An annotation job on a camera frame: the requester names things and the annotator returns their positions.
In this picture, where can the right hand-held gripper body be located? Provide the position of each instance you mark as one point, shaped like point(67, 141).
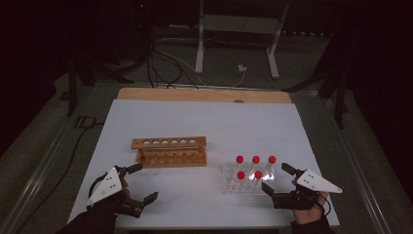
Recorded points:
point(313, 183)

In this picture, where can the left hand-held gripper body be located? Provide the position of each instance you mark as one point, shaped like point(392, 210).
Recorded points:
point(107, 187)

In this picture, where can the red-capped clear tube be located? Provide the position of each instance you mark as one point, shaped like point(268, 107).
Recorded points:
point(258, 174)
point(241, 175)
point(255, 159)
point(239, 159)
point(272, 159)

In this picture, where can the clear plastic tube rack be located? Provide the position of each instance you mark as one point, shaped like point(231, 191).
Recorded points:
point(233, 188)

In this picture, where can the wooden test tube rack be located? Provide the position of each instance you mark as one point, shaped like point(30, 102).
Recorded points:
point(195, 164)

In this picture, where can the person's left hand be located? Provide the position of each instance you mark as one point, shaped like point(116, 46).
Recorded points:
point(126, 194)

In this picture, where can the person's right hand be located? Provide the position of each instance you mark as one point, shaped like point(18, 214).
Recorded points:
point(308, 216)

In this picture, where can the black tripod stand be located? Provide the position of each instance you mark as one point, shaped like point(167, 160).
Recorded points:
point(340, 104)
point(72, 94)

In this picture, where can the white table mat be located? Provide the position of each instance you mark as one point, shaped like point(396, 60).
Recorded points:
point(207, 123)

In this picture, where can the white plug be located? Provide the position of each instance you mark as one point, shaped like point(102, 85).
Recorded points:
point(242, 68)

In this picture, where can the grey metal stand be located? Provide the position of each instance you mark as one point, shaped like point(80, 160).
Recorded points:
point(198, 48)

